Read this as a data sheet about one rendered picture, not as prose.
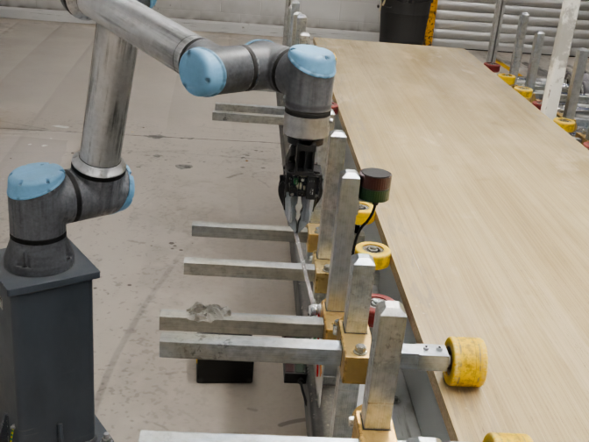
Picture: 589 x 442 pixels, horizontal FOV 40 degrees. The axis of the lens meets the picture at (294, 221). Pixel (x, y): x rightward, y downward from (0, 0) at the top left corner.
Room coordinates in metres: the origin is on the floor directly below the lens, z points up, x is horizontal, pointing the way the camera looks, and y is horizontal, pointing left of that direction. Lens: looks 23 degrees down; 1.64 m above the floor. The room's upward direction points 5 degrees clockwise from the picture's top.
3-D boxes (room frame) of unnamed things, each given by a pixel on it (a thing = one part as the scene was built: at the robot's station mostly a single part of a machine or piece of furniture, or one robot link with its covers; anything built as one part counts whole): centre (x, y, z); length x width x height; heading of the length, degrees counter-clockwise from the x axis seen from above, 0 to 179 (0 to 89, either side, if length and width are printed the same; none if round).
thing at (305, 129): (1.53, -0.01, 1.20); 0.10 x 0.09 x 0.05; 94
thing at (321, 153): (1.91, -0.06, 0.90); 0.04 x 0.04 x 0.48; 4
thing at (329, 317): (1.39, -0.10, 0.85); 0.14 x 0.06 x 0.05; 4
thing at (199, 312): (1.35, 0.15, 0.87); 0.09 x 0.07 x 0.02; 94
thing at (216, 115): (2.86, 0.12, 0.83); 0.44 x 0.03 x 0.04; 94
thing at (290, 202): (1.52, 0.01, 1.02); 0.06 x 0.03 x 0.09; 4
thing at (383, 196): (1.42, -0.14, 1.12); 0.06 x 0.06 x 0.02
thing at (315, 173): (1.52, -0.01, 1.12); 0.09 x 0.08 x 0.12; 4
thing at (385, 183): (1.42, -0.14, 1.14); 0.06 x 0.06 x 0.02
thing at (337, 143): (1.66, -0.08, 0.92); 0.04 x 0.04 x 0.48; 4
